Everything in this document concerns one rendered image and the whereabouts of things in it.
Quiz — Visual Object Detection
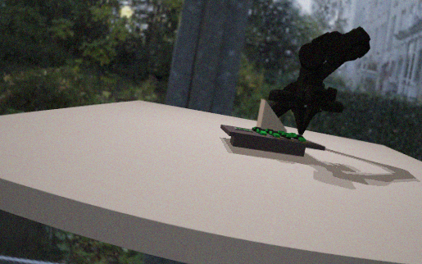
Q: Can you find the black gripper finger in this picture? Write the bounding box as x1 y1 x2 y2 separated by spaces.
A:
301 108 322 135
288 106 307 135

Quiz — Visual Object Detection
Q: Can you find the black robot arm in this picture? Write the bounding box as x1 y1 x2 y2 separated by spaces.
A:
268 26 370 117

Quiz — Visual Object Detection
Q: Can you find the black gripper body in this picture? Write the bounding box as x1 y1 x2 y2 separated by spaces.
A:
268 72 343 113

